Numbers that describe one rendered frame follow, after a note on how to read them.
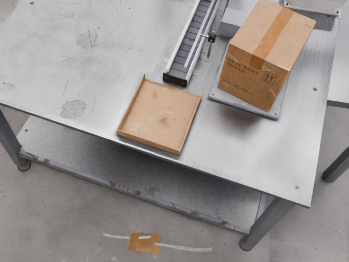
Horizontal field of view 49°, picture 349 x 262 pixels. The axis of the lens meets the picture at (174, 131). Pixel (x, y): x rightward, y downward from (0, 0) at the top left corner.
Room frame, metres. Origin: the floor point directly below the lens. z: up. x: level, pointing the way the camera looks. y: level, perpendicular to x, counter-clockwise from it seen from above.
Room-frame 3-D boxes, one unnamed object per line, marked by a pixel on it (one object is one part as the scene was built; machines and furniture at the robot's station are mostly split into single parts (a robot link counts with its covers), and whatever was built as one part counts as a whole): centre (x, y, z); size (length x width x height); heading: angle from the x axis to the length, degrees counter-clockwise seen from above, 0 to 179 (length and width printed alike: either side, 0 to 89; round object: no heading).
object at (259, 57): (1.12, -0.32, 0.99); 0.30 x 0.24 x 0.27; 157
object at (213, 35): (1.21, -0.08, 0.91); 0.07 x 0.03 x 0.16; 78
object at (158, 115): (0.86, 0.06, 0.85); 0.30 x 0.26 x 0.04; 168
